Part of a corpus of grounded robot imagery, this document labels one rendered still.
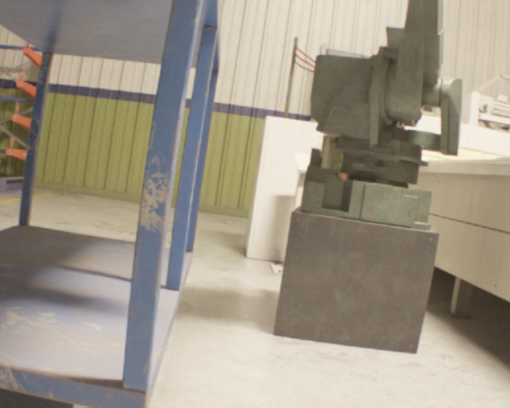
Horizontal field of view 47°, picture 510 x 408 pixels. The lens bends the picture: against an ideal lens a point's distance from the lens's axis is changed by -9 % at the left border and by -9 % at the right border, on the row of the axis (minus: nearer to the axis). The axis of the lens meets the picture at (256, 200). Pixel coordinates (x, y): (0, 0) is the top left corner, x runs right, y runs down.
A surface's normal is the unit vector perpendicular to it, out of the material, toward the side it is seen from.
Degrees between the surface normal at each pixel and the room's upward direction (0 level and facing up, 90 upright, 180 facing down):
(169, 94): 90
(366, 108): 125
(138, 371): 90
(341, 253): 90
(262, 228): 90
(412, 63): 99
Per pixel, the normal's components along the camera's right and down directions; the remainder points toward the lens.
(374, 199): -0.11, 0.03
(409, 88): -0.40, 0.15
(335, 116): -0.39, 0.56
